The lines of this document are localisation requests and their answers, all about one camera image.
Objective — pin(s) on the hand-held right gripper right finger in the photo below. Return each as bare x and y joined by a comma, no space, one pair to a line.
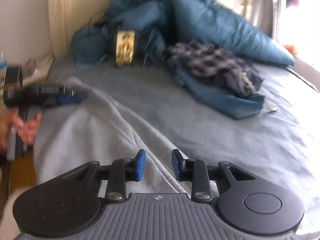
176,165

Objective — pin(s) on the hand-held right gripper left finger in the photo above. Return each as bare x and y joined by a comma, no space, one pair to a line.
141,163

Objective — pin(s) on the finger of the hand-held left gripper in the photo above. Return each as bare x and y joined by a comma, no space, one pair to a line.
67,100

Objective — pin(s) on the grey sweatshirt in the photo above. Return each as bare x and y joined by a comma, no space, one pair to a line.
87,135

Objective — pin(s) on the person's left hand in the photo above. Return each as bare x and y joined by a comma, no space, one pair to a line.
31,130

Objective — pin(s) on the grey bed sheet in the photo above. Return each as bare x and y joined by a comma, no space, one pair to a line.
225,142

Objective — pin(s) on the phone with lit screen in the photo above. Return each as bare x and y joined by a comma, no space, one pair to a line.
125,47

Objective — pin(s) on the dark blue garment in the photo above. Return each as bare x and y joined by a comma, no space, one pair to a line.
225,102

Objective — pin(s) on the cream carved headboard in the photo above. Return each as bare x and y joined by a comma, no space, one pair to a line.
72,10

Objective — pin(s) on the dark plaid shirt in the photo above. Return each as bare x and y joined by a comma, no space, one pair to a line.
205,60

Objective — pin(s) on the teal duvet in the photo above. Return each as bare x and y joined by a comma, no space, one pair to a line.
200,17

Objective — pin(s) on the orange soft item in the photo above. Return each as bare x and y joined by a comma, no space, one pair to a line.
291,48

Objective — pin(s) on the grey curtain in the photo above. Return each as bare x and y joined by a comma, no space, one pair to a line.
272,5

